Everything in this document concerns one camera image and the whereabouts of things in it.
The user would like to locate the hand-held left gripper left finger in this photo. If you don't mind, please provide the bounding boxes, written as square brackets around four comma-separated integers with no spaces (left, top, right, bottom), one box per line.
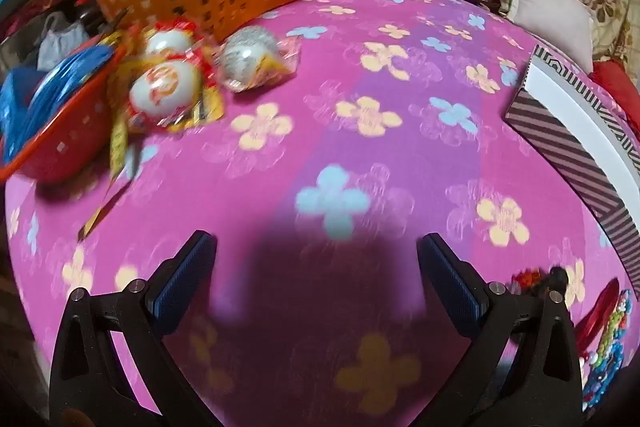
[48,230,218,427]

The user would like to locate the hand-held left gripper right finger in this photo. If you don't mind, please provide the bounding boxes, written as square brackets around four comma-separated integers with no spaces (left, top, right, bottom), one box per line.
[417,232,586,427]

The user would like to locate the striped cardboard box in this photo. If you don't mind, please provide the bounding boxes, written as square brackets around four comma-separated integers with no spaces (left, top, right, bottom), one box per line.
[505,44,640,300]

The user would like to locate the yellow printed packet strip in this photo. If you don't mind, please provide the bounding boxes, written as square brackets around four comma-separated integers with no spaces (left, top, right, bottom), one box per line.
[75,107,138,243]

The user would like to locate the red satin bow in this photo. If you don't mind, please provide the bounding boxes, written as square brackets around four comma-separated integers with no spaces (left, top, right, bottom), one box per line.
[572,279,623,353]

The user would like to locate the small red plastic basket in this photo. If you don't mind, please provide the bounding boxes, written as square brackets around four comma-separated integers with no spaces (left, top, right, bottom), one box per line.
[0,42,128,185]

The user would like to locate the pink floral blanket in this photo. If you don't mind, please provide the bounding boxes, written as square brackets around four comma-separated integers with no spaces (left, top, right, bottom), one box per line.
[5,0,640,427]

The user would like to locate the white ball toy in wrapper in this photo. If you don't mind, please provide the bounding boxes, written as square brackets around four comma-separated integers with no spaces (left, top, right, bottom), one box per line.
[112,57,226,132]
[142,19,211,68]

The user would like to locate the blue plastic pieces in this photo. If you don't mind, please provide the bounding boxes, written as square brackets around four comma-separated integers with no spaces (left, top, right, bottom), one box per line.
[0,44,116,162]

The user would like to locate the silver ball toy in wrapper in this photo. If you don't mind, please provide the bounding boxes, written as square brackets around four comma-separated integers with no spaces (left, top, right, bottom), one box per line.
[212,26,303,94]

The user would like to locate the red frilled cushion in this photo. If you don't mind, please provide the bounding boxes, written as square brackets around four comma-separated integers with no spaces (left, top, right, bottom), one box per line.
[590,57,640,132]

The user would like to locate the white plastic bag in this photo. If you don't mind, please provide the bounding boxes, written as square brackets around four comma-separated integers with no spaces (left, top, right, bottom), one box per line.
[37,12,91,70]

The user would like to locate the white pillow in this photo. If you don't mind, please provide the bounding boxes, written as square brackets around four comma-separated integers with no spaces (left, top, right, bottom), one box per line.
[505,0,598,72]

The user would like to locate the red black hair tie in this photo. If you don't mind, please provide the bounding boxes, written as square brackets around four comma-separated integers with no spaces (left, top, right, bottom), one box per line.
[510,267,571,298]

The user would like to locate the multicoloured bead bracelet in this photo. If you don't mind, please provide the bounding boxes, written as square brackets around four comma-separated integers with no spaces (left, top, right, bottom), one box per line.
[580,289,633,413]

